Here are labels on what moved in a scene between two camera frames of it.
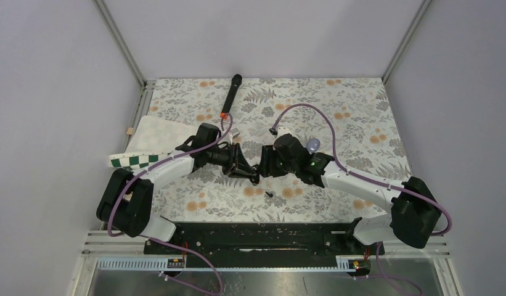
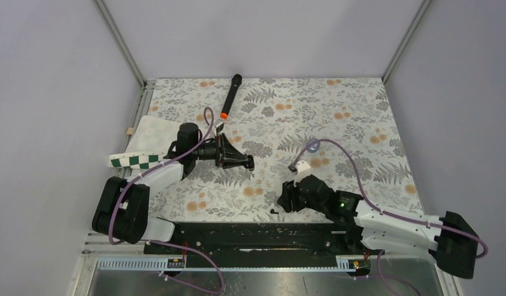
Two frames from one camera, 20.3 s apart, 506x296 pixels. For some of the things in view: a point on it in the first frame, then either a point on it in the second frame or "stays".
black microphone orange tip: [236, 81] stays
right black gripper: [267, 168] to [289, 193]
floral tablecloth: [350, 120] stays
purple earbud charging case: [313, 145] stays
